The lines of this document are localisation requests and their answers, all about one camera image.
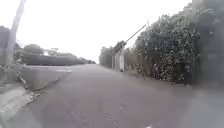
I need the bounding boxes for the white gate pillar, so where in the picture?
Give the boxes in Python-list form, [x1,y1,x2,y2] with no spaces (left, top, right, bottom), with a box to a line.
[112,40,127,72]

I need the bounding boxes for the grey asphalt road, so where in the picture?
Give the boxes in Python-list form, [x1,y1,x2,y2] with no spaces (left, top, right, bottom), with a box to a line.
[0,63,224,128]

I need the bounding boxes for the tall green hedge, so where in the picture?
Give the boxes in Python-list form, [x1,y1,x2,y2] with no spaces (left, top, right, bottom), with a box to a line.
[132,0,224,88]

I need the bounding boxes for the building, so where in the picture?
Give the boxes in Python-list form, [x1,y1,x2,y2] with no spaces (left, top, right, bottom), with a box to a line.
[45,47,60,57]

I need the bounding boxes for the dark long hedge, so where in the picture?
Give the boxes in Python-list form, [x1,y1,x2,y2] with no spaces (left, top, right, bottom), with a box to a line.
[19,52,90,67]

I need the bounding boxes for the green weeds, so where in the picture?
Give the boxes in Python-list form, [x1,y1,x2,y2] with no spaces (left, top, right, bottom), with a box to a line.
[0,62,27,85]

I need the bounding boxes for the leaning pale pole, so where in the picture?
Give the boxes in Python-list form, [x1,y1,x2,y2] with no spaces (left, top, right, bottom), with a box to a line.
[2,0,27,83]

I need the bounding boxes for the pale concrete strip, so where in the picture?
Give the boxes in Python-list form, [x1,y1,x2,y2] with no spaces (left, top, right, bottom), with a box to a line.
[0,83,42,123]

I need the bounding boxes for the slanted thin wire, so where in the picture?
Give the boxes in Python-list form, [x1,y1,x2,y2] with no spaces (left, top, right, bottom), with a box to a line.
[124,22,148,44]

